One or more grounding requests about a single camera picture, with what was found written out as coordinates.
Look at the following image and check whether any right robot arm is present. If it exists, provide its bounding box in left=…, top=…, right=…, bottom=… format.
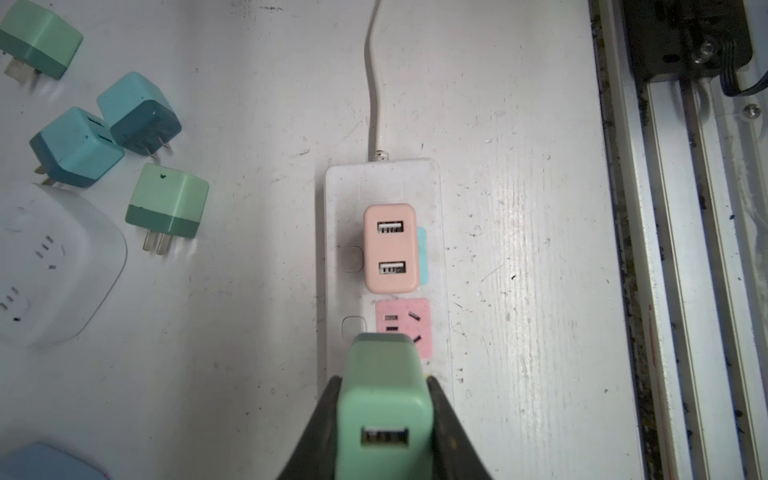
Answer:
left=622, top=0, right=767, bottom=98

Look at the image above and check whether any green charger plug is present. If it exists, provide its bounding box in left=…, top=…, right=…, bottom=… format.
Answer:
left=335, top=333, right=434, bottom=479
left=125, top=163, right=210, bottom=255
left=1, top=0, right=83, bottom=84

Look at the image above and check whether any teal charger plug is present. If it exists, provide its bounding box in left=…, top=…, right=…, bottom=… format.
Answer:
left=29, top=107, right=125, bottom=188
left=97, top=71, right=182, bottom=156

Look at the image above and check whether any pink USB charger plug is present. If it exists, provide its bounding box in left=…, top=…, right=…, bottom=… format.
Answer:
left=363, top=203, right=420, bottom=295

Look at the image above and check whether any white square power socket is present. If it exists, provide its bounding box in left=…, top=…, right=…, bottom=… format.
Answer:
left=1, top=183, right=127, bottom=348

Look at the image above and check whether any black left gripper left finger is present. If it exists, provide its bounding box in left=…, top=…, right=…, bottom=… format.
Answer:
left=277, top=376, right=342, bottom=480

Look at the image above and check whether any teal charger plug upper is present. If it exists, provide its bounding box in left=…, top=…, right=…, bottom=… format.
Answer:
left=29, top=107, right=125, bottom=188

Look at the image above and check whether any teal charger plug lower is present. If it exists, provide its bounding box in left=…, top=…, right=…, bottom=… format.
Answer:
left=97, top=71, right=182, bottom=156

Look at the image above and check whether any white multicolour power strip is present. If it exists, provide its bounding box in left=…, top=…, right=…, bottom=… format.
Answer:
left=323, top=159, right=453, bottom=396

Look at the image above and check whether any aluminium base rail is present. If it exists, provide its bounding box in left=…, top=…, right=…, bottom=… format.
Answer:
left=591, top=1, right=767, bottom=479

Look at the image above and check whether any blue square power socket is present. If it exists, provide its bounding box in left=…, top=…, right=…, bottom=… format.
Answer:
left=1, top=442, right=109, bottom=480

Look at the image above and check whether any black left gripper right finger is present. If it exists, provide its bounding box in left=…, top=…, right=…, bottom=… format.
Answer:
left=426, top=376, right=491, bottom=480

